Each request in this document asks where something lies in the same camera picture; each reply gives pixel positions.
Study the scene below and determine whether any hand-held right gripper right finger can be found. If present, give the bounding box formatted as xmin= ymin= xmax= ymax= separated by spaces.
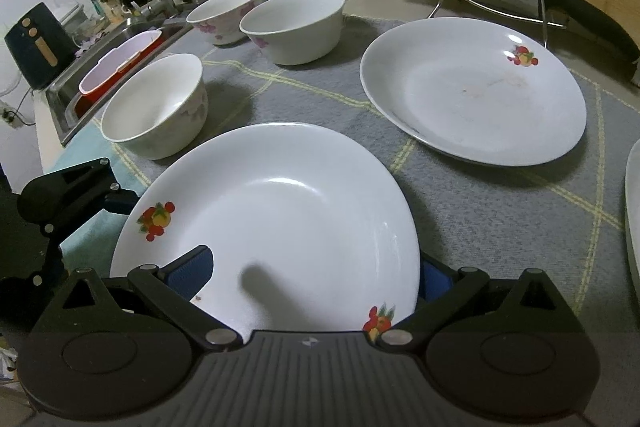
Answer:
xmin=375 ymin=256 xmax=572 ymax=351

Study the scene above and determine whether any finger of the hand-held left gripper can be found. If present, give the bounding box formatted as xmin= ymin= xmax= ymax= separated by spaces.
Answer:
xmin=27 ymin=224 xmax=64 ymax=288
xmin=55 ymin=158 xmax=139 ymax=219

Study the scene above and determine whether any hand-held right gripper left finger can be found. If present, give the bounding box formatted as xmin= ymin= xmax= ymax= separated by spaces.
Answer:
xmin=50 ymin=245 xmax=246 ymax=353

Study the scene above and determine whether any white bowl with pink flowers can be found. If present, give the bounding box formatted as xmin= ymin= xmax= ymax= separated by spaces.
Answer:
xmin=100 ymin=53 xmax=209 ymax=160
xmin=239 ymin=0 xmax=347 ymax=66
xmin=186 ymin=0 xmax=265 ymax=46

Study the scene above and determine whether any white plate with fruit print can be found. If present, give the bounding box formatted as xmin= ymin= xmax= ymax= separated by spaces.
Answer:
xmin=109 ymin=122 xmax=421 ymax=348
xmin=359 ymin=18 xmax=587 ymax=166
xmin=624 ymin=152 xmax=640 ymax=303

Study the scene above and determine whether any white power strip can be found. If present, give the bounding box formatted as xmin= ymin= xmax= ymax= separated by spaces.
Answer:
xmin=0 ymin=99 xmax=23 ymax=128

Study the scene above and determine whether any steel sink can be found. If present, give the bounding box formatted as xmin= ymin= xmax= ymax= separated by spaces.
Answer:
xmin=44 ymin=14 xmax=193 ymax=148

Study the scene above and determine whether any red and pink basin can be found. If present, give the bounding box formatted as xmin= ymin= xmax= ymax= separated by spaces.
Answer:
xmin=78 ymin=29 xmax=166 ymax=106

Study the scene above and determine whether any black air fryer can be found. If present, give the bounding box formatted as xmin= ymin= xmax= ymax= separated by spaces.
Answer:
xmin=4 ymin=2 xmax=76 ymax=90

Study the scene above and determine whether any grey checked mat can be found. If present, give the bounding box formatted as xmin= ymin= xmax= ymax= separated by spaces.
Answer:
xmin=107 ymin=12 xmax=640 ymax=323

